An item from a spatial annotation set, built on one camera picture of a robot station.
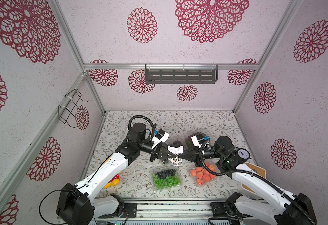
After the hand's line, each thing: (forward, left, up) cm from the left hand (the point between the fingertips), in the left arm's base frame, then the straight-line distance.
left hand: (174, 156), depth 62 cm
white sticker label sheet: (+1, 0, +5) cm, 5 cm away
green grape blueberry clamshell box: (-1, +3, -25) cm, 25 cm away
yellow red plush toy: (-4, +33, -23) cm, 40 cm away
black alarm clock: (+14, -47, -28) cm, 56 cm away
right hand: (0, -2, +1) cm, 2 cm away
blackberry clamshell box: (-2, -1, -1) cm, 2 cm away
